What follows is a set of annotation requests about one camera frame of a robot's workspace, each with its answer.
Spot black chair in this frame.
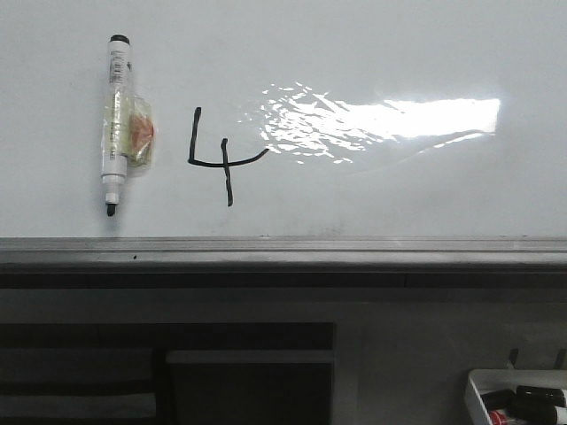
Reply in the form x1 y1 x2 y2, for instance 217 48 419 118
1 322 335 424

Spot black capped marker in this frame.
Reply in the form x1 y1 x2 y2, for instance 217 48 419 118
509 385 566 425

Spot grey aluminium whiteboard tray rail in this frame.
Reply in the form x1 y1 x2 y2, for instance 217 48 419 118
1 236 566 289

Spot red marker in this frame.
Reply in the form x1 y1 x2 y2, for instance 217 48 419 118
481 390 516 425

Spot white marker tray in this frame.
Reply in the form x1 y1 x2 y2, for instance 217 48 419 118
464 369 566 425

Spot white black whiteboard marker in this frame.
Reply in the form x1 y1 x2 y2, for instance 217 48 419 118
101 35 155 217

